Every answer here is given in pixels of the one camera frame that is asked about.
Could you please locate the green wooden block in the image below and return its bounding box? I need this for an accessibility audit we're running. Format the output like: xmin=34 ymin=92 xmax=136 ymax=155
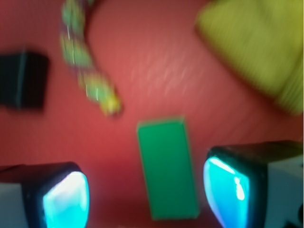
xmin=137 ymin=117 xmax=200 ymax=220

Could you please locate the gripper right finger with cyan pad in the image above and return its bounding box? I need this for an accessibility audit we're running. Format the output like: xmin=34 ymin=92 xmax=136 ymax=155
xmin=203 ymin=141 xmax=304 ymax=228

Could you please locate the black wrapped block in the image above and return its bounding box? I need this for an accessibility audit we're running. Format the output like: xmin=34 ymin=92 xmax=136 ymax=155
xmin=0 ymin=50 xmax=50 ymax=110

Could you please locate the yellow cloth rag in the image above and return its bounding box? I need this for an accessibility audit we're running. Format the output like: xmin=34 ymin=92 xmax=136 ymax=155
xmin=195 ymin=0 xmax=304 ymax=115

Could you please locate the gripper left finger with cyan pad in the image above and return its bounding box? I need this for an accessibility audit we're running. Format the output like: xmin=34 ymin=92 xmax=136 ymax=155
xmin=0 ymin=162 xmax=90 ymax=228

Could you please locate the multicolour braided rope toy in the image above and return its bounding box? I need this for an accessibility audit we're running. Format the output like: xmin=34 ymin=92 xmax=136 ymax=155
xmin=59 ymin=0 xmax=123 ymax=116

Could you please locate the red plastic tray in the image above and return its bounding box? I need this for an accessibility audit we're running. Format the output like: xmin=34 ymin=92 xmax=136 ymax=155
xmin=0 ymin=0 xmax=303 ymax=228

